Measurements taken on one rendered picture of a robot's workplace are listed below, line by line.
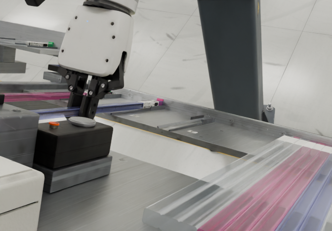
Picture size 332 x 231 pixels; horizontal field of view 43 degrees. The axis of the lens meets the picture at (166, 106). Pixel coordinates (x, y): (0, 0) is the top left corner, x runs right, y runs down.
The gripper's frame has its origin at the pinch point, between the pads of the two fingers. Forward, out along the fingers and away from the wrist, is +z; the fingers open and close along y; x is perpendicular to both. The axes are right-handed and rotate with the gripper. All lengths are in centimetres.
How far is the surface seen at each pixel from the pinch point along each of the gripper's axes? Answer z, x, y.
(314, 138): -4.7, 25.1, 30.8
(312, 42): -51, 150, 6
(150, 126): 0.1, 6.5, 8.9
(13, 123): 0.7, -30.0, 17.3
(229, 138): -1.1, 13.5, 19.6
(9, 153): 2.8, -29.6, 17.2
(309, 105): -20, 127, 15
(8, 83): -0.4, 2.7, -18.9
